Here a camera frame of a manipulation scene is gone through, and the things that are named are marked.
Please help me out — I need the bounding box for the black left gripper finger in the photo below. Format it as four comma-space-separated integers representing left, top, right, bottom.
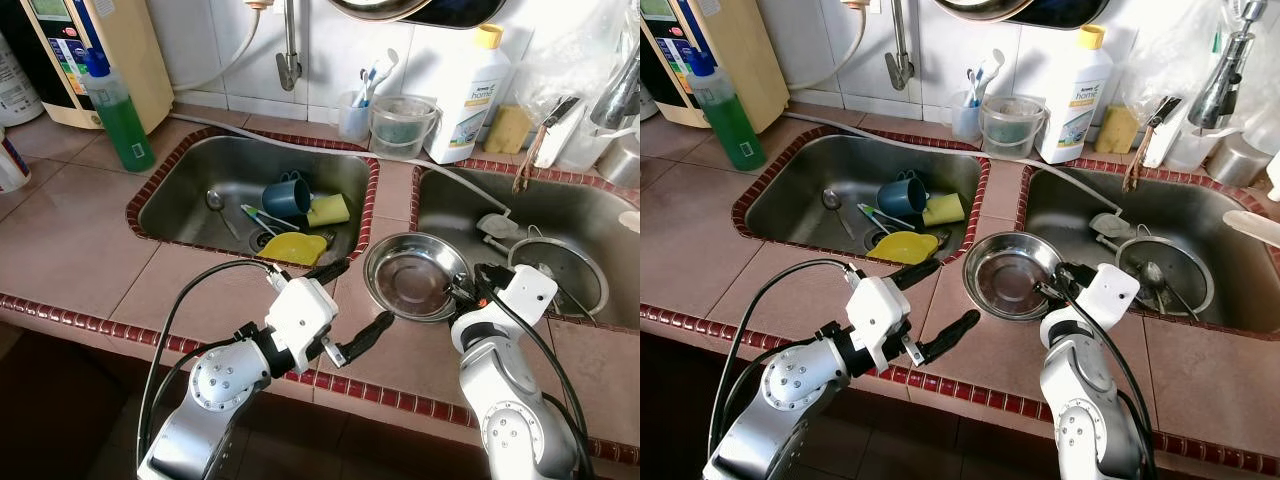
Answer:
915, 308, 982, 367
303, 257, 352, 285
888, 257, 942, 293
338, 310, 397, 365

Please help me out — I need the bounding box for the stainless steel bowl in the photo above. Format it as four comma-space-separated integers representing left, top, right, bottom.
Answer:
963, 232, 1066, 321
363, 232, 471, 323

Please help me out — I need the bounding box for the blue plastic mug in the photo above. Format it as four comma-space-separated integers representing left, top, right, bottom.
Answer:
262, 172, 313, 221
877, 172, 929, 219

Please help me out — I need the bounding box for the metal spoon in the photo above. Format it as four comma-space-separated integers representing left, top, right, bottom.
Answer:
822, 190, 853, 241
205, 190, 241, 241

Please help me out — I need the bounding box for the white green small brush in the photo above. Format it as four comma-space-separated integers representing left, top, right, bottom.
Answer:
248, 212, 301, 237
858, 203, 916, 229
865, 212, 916, 237
240, 203, 301, 229

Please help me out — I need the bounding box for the yellow dish sponge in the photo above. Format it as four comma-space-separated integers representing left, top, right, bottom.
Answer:
922, 192, 966, 227
305, 193, 351, 229

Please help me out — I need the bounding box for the round metal pot lid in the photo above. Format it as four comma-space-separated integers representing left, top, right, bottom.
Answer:
505, 235, 611, 319
1115, 235, 1216, 319

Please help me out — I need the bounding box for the dark brown base cabinet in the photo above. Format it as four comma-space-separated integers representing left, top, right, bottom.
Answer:
0, 320, 641, 480
640, 320, 1280, 480

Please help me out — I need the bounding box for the steel sink basin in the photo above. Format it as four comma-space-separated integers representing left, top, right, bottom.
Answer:
1018, 160, 1280, 336
128, 128, 381, 269
732, 128, 991, 266
410, 160, 641, 331

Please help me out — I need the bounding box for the yellow sponge block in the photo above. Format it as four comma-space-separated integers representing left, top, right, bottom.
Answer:
1095, 105, 1141, 156
485, 105, 533, 156

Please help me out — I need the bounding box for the white plastic holder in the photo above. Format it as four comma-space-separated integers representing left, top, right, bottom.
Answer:
1145, 100, 1216, 171
535, 100, 611, 171

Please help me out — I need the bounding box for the white detergent bottle yellow cap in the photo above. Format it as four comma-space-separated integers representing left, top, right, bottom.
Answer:
1035, 25, 1114, 166
425, 25, 513, 166

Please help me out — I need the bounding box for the small steel cup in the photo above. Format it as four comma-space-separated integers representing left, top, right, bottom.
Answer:
1205, 135, 1271, 189
598, 135, 641, 189

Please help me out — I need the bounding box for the white blue toothbrush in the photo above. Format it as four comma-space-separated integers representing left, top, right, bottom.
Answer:
352, 48, 399, 106
965, 48, 1006, 106

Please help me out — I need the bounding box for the chrome sink faucet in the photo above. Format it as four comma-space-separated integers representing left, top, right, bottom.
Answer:
1188, 0, 1269, 131
590, 50, 641, 131

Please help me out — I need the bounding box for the beige appliance tube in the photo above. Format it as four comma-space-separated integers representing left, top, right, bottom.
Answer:
172, 5, 263, 96
788, 5, 871, 93

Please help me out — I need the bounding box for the clear plastic bag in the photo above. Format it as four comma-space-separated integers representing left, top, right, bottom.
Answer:
515, 0, 641, 121
1125, 0, 1251, 111

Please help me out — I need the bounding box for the green dish soap bottle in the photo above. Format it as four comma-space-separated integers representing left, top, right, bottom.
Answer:
688, 48, 766, 171
82, 48, 156, 173

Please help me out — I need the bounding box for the hanging steel pan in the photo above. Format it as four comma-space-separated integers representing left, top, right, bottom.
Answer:
932, 0, 1111, 29
325, 0, 506, 29

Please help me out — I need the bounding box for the beige water ionizer appliance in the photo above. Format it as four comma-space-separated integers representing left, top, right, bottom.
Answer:
640, 0, 791, 129
18, 0, 176, 131

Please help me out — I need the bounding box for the white printed mug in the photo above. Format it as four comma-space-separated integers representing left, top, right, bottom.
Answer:
0, 128, 31, 194

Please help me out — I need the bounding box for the large white plastic jug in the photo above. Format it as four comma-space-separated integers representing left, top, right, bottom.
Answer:
0, 35, 46, 128

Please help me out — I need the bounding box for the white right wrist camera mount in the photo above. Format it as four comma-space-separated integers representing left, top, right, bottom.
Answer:
450, 265, 559, 353
1040, 263, 1141, 346

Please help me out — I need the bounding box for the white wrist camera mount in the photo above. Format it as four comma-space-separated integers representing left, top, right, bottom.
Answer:
265, 278, 339, 373
450, 265, 559, 353
845, 275, 913, 373
1040, 263, 1141, 346

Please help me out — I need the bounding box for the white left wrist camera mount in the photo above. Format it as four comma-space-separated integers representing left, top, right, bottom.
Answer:
845, 275, 913, 373
265, 278, 339, 373

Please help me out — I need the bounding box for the white water hose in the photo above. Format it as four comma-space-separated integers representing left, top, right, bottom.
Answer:
785, 112, 1136, 241
172, 112, 521, 241

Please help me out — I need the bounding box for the black brush with brown rope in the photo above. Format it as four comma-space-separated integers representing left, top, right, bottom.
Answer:
1122, 95, 1186, 193
512, 95, 581, 196

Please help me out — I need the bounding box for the metal wall tap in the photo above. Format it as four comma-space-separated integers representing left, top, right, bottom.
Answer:
885, 0, 916, 93
275, 0, 303, 93

